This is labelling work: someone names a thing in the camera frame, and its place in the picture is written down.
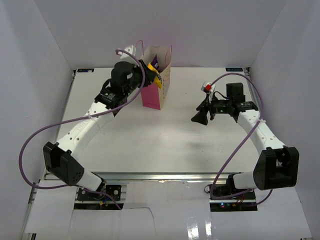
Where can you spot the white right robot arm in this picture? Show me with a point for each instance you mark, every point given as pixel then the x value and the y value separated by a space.
pixel 277 165

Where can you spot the beige pink paper bag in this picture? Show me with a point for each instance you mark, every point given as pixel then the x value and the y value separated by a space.
pixel 158 59

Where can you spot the blue table corner label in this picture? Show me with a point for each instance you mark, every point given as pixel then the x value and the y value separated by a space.
pixel 233 69

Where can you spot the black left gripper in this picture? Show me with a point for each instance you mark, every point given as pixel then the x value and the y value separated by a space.
pixel 149 74

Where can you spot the yellow M&M's packet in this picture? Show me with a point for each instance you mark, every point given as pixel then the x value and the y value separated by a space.
pixel 157 80

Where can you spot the blue table label left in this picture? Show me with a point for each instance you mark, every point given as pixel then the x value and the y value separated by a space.
pixel 85 70

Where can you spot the blue purple snack bag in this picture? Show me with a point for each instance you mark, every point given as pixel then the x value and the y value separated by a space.
pixel 155 63

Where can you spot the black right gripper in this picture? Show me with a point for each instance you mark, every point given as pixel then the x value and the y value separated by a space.
pixel 201 117

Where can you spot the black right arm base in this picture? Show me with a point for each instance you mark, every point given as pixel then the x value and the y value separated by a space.
pixel 223 201

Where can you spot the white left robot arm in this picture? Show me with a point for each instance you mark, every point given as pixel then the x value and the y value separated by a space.
pixel 61 158

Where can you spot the aluminium table edge rail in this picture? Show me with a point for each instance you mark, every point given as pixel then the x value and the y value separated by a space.
pixel 153 176

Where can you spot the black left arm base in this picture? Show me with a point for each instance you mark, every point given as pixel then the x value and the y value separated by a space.
pixel 113 191

